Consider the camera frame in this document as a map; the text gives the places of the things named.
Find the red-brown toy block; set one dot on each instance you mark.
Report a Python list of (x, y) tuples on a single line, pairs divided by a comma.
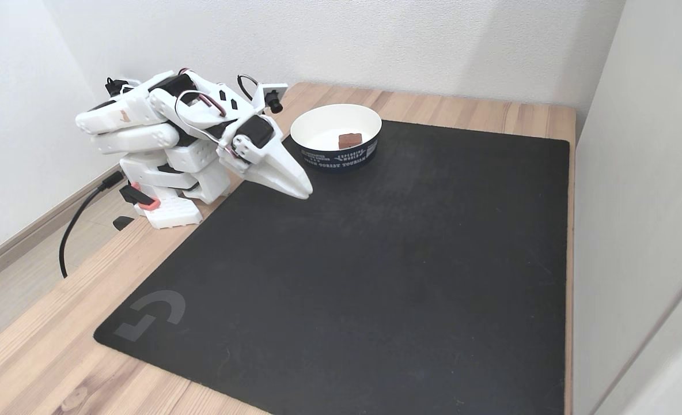
[(350, 140)]

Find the white navy paper bowl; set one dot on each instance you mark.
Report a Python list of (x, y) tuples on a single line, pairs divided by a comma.
[(324, 127)]

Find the black orange table clamp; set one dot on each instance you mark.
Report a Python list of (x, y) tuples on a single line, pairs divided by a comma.
[(142, 199)]

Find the black mouse mat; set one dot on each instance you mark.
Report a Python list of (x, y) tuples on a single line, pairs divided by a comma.
[(347, 276)]

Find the small black clamp foot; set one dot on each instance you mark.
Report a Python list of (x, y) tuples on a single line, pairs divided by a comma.
[(123, 223)]

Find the black power adapter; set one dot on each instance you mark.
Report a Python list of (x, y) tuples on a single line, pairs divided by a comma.
[(112, 86)]

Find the grey side panel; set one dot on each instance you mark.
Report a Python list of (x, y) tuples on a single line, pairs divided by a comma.
[(640, 202)]

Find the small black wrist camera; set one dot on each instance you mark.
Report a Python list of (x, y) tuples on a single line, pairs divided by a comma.
[(273, 99)]

